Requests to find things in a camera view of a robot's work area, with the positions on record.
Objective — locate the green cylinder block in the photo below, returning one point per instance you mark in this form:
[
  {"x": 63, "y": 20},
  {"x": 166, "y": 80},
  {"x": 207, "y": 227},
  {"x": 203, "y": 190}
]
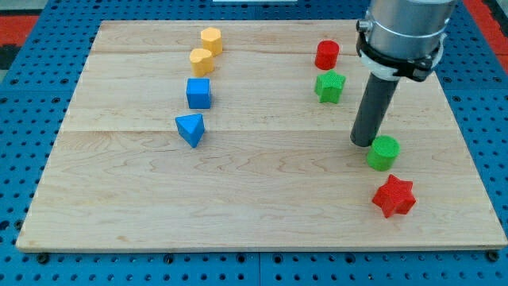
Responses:
[{"x": 383, "y": 153}]

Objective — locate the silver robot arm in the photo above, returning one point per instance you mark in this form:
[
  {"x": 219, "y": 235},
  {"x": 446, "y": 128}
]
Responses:
[{"x": 403, "y": 38}]

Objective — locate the green star block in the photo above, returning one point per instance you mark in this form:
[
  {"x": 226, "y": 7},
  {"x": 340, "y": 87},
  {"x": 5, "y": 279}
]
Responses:
[{"x": 329, "y": 87}]

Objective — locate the red star block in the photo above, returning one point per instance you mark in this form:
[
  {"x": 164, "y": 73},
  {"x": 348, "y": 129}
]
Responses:
[{"x": 395, "y": 196}]

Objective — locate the wooden board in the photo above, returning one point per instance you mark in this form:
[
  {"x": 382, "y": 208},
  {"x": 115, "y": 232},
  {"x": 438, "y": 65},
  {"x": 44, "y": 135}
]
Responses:
[{"x": 275, "y": 169}]

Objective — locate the blue triangle block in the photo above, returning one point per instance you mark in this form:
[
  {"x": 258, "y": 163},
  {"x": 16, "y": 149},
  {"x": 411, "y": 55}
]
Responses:
[{"x": 191, "y": 128}]

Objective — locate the blue cube block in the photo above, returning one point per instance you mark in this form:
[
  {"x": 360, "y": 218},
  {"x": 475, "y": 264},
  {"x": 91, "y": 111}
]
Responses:
[{"x": 198, "y": 93}]

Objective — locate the yellow heart block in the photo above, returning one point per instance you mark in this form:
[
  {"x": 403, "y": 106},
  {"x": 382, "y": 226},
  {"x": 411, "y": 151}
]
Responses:
[{"x": 201, "y": 61}]

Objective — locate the yellow hexagon block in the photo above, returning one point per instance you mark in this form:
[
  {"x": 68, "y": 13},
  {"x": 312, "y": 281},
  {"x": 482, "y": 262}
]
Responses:
[{"x": 211, "y": 40}]

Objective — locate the red cylinder block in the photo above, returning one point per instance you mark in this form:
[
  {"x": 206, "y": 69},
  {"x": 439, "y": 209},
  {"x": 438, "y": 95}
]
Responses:
[{"x": 326, "y": 55}]

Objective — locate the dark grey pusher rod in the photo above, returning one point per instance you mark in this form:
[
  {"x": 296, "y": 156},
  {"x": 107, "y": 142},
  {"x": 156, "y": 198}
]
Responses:
[{"x": 375, "y": 101}]

